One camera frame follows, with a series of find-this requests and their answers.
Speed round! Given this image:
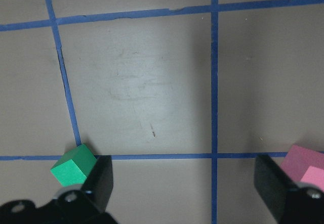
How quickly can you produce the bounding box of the pink foam cube centre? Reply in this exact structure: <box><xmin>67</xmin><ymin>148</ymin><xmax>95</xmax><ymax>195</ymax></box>
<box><xmin>280</xmin><ymin>145</ymin><xmax>323</xmax><ymax>192</ymax></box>

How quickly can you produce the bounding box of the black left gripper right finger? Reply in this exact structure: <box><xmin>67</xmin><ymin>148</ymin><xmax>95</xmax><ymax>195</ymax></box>
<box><xmin>254</xmin><ymin>154</ymin><xmax>298</xmax><ymax>221</ymax></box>

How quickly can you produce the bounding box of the green foam cube near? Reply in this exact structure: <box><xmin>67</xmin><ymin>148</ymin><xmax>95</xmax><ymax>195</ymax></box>
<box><xmin>50</xmin><ymin>144</ymin><xmax>97</xmax><ymax>187</ymax></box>

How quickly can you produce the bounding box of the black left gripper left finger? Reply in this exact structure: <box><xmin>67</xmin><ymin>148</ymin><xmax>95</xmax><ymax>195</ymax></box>
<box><xmin>80</xmin><ymin>155</ymin><xmax>113</xmax><ymax>213</ymax></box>

